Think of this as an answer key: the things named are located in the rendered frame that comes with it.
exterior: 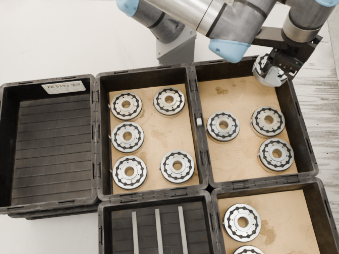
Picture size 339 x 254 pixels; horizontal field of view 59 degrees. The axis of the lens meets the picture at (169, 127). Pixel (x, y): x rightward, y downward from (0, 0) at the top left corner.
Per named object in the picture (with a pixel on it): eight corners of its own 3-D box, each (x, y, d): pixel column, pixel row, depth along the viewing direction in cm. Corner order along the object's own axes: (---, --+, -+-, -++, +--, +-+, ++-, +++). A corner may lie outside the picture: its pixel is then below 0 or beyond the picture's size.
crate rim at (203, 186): (97, 76, 97) (95, 72, 94) (189, 66, 97) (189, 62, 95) (99, 202, 82) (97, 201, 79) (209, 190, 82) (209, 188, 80)
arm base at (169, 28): (158, 16, 119) (139, 4, 112) (187, -2, 109) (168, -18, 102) (157, 49, 114) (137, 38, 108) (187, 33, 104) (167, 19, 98)
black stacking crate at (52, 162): (18, 101, 105) (1, 84, 95) (103, 91, 105) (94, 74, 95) (8, 218, 90) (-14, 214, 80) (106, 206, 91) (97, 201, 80)
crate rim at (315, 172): (189, 66, 97) (189, 62, 95) (281, 56, 97) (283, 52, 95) (209, 190, 82) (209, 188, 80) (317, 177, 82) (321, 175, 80)
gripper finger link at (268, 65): (261, 81, 79) (274, 59, 72) (257, 78, 80) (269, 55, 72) (270, 71, 81) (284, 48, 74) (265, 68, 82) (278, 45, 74)
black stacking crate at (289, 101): (188, 82, 106) (190, 63, 95) (272, 72, 106) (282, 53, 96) (206, 195, 91) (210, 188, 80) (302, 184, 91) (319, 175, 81)
